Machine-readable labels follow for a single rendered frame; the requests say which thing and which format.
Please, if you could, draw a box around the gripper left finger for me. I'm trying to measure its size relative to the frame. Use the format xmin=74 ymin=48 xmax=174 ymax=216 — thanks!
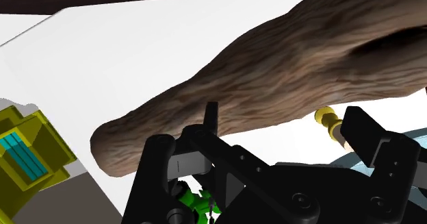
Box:
xmin=120 ymin=101 xmax=320 ymax=224

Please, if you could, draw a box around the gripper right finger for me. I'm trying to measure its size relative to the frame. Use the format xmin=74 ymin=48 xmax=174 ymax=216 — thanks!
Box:
xmin=339 ymin=105 xmax=422 ymax=224

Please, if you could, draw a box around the pale blue round dish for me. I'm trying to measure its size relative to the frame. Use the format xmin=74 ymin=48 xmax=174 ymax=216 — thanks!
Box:
xmin=329 ymin=127 xmax=427 ymax=212

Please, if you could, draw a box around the green toy figure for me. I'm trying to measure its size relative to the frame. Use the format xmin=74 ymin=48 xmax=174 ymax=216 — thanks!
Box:
xmin=170 ymin=179 xmax=223 ymax=224

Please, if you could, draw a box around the brown wooden log piece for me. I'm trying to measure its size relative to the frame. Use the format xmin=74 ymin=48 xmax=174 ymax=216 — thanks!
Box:
xmin=90 ymin=0 xmax=427 ymax=178

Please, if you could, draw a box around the yellow box with teal panel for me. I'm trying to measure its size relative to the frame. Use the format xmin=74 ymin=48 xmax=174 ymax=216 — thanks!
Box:
xmin=0 ymin=104 xmax=78 ymax=224

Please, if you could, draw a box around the yellow-handled tool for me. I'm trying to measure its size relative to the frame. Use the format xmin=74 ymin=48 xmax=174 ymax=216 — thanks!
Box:
xmin=314 ymin=105 xmax=355 ymax=153

